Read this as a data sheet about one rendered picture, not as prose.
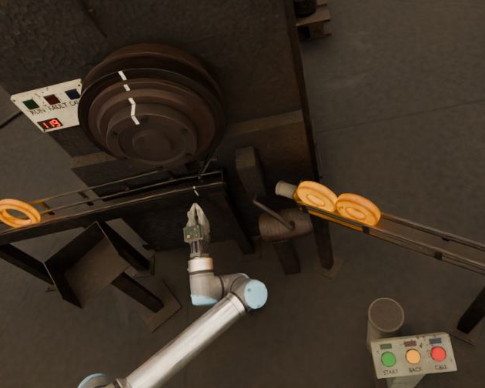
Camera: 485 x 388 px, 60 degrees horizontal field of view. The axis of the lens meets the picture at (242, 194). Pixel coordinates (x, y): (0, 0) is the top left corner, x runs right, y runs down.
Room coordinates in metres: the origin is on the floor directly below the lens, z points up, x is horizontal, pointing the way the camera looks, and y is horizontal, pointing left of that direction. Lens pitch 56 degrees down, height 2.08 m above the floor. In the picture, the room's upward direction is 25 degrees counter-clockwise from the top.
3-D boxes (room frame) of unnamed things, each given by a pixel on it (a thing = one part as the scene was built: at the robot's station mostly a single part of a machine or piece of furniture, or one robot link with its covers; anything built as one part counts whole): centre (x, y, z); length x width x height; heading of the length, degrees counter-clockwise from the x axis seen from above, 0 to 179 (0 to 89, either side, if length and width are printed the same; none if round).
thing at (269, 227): (0.84, -0.12, 0.27); 0.22 x 0.13 x 0.53; 73
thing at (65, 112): (1.27, 0.45, 1.15); 0.26 x 0.02 x 0.18; 73
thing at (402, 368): (0.16, -0.27, 0.31); 0.24 x 0.16 x 0.62; 73
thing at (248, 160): (1.01, -0.07, 0.68); 0.11 x 0.08 x 0.24; 163
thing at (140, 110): (0.97, 0.19, 1.11); 0.28 x 0.06 x 0.28; 73
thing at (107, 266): (0.95, 0.69, 0.36); 0.26 x 0.20 x 0.72; 108
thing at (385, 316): (0.33, -0.28, 0.26); 0.12 x 0.12 x 0.52
